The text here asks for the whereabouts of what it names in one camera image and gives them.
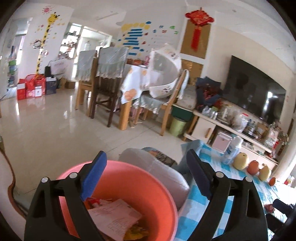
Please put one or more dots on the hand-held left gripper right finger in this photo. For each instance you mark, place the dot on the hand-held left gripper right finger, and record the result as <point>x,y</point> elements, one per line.
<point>198,173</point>

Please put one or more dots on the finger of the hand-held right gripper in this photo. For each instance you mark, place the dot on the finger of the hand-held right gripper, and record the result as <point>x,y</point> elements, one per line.
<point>276,223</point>
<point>283,207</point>

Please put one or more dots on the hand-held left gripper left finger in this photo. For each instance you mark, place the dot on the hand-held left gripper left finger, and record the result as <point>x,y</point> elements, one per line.
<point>94,176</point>

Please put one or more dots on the grey printed foil bag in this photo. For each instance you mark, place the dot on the grey printed foil bag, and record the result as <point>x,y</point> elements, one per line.
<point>113,215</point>

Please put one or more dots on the pink plastic bucket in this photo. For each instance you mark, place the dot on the pink plastic bucket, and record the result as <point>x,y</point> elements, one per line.
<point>148,185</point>

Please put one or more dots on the yellow green wrapper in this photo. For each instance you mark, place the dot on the yellow green wrapper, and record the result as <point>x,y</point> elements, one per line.
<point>136,233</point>

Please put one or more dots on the green trash bin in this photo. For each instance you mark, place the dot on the green trash bin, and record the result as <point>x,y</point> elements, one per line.
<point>177,127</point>

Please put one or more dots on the red snack wrapper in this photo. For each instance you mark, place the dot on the red snack wrapper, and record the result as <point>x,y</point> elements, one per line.
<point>269,208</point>

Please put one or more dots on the small orange tangerine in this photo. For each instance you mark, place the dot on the small orange tangerine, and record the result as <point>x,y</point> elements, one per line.
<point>272,181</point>

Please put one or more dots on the light blue cloth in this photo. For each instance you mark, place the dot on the light blue cloth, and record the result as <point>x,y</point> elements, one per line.
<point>192,146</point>

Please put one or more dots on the grey cushion stool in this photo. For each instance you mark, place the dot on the grey cushion stool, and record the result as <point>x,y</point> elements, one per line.
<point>166,178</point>

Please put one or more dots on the yellow pear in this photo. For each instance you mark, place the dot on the yellow pear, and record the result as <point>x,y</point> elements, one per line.
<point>264,173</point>
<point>240,161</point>

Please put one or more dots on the pink box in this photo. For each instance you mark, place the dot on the pink box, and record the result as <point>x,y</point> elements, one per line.
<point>220,141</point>

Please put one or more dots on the patterned seat cushion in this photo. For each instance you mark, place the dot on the patterned seat cushion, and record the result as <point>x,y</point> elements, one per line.
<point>161,157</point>

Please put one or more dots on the white plastic bottle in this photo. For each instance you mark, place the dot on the white plastic bottle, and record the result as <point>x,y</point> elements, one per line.
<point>232,150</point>

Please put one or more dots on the white television cabinet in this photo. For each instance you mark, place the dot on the white television cabinet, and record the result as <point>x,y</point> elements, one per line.
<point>205,129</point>

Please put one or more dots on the red apple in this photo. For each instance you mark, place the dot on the red apple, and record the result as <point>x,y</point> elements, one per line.
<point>252,168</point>

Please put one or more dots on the dark green storage box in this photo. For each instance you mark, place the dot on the dark green storage box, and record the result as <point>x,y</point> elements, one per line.
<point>181,112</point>

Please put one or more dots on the white electric kettle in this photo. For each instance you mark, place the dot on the white electric kettle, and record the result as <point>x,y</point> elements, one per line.
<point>224,114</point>

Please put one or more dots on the clear plastic bag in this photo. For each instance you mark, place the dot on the clear plastic bag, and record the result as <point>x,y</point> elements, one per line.
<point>239,121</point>

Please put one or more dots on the clear gift bag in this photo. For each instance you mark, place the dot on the clear gift bag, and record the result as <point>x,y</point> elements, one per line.
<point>272,136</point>

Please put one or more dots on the light wooden chair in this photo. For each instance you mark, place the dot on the light wooden chair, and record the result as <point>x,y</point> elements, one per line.
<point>84,69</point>
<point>171,102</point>

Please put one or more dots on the black television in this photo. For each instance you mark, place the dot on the black television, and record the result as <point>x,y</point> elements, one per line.
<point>252,92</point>

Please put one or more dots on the white orange print tablecloth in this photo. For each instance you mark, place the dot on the white orange print tablecloth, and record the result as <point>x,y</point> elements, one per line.
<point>134,85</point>

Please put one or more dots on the dark blue gift bag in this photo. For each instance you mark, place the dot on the dark blue gift bag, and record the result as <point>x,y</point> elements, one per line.
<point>51,85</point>

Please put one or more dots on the red gift bag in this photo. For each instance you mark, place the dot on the red gift bag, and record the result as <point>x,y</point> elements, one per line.
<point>34,85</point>

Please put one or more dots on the white mesh food cover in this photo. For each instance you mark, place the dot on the white mesh food cover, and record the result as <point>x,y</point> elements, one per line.
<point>165,69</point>

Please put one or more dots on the red gift box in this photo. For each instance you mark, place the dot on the red gift box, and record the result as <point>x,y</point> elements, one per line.
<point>21,90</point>

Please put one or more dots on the white paper bag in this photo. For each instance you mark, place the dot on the white paper bag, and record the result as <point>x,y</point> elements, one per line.
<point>59,67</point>

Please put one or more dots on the storage rack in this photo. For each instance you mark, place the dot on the storage rack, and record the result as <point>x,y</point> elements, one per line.
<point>12,69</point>

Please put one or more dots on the red knot decoration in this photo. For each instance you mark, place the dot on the red knot decoration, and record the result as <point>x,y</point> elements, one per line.
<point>198,18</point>

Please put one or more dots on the blue wall stickers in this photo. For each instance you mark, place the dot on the blue wall stickers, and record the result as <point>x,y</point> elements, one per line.
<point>136,34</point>

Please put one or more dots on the giraffe wall sticker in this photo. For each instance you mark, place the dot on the giraffe wall sticker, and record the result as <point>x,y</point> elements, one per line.
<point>47,30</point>

